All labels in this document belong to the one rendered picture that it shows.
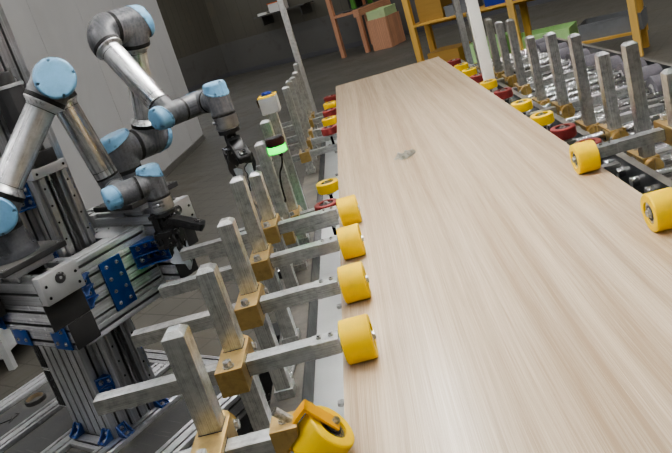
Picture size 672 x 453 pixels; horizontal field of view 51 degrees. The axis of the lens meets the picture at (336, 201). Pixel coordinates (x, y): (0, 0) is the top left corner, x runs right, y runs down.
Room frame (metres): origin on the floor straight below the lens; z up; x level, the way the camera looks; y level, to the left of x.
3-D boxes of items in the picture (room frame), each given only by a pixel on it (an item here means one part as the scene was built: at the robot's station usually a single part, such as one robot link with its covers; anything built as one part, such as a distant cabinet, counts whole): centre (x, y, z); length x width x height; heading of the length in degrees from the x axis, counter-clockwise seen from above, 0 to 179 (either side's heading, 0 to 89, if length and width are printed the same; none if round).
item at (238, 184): (1.69, 0.22, 0.93); 0.04 x 0.04 x 0.48; 85
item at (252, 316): (1.42, 0.24, 0.95); 0.14 x 0.06 x 0.05; 175
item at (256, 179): (1.94, 0.20, 0.87); 0.04 x 0.04 x 0.48; 85
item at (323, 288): (1.40, 0.26, 0.95); 0.50 x 0.04 x 0.04; 85
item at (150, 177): (2.18, 0.53, 1.12); 0.09 x 0.08 x 0.11; 113
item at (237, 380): (1.17, 0.26, 0.95); 0.14 x 0.06 x 0.05; 175
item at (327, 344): (1.15, 0.28, 0.95); 0.50 x 0.04 x 0.04; 85
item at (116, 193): (2.15, 0.63, 1.12); 0.11 x 0.11 x 0.08; 23
